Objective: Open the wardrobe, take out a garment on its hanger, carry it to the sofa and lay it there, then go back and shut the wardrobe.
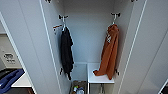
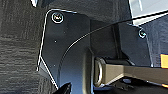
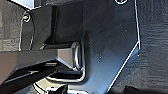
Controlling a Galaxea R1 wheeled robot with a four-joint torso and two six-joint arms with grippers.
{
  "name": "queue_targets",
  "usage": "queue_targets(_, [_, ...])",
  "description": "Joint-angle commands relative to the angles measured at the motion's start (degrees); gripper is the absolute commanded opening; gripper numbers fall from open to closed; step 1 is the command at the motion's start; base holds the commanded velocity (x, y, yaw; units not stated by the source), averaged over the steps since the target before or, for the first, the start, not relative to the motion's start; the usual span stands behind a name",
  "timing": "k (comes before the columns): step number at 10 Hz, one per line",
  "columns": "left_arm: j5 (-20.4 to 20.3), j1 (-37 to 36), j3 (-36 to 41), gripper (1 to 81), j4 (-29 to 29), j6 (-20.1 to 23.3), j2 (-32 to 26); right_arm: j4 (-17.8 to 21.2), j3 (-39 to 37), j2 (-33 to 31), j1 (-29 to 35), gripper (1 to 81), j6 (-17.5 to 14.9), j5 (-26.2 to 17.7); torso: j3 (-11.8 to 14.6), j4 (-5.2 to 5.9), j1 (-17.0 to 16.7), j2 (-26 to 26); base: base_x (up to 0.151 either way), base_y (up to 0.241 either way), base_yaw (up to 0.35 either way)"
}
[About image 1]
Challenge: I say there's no black wall hook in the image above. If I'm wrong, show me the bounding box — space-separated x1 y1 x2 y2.
110 11 122 19
57 13 70 21

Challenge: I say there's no brown storage basket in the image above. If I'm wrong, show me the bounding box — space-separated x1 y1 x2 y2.
68 80 89 94

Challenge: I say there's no white clothes hanger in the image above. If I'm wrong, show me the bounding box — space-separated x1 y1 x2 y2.
110 16 120 28
59 19 71 33

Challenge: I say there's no orange hoodie white lettering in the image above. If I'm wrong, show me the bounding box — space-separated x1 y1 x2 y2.
92 23 121 81

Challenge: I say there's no white inner shelf unit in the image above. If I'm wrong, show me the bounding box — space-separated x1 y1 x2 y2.
86 62 116 94

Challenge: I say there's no white blue bottle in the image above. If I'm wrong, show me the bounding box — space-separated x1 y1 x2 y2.
77 87 86 94

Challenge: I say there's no white wardrobe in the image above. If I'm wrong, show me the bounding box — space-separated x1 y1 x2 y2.
41 0 135 94

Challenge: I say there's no black garment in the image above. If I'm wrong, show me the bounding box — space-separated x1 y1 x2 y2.
59 26 75 81

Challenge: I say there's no white wardrobe door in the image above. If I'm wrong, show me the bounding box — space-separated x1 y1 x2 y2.
0 0 64 94
116 0 168 94

